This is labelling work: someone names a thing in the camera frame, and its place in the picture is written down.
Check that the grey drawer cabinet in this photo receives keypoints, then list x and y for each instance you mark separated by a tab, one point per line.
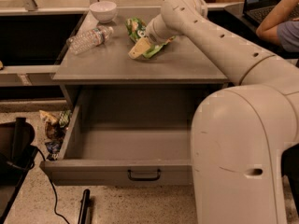
179	62

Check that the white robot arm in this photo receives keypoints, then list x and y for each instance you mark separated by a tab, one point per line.
238	134

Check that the black laptop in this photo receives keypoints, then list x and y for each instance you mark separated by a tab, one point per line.
264	0

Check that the white bowl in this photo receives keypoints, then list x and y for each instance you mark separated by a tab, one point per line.
104	11

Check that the black bar on floor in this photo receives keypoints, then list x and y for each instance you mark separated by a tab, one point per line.
85	211

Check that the open grey top drawer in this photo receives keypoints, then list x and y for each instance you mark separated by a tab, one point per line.
114	130

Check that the green rice chip bag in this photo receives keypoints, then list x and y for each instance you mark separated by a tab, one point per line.
136	29

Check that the black robot base left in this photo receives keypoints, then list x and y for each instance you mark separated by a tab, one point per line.
16	159

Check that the person forearm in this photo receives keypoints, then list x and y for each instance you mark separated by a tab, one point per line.
278	29

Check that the black drawer handle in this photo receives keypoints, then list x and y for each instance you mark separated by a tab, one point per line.
144	176

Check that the clear plastic water bottle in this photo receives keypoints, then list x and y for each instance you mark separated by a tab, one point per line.
89	39

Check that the snack bags pile on floor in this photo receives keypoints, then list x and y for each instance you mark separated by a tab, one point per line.
55	130

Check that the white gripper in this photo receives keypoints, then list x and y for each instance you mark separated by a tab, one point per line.
154	34

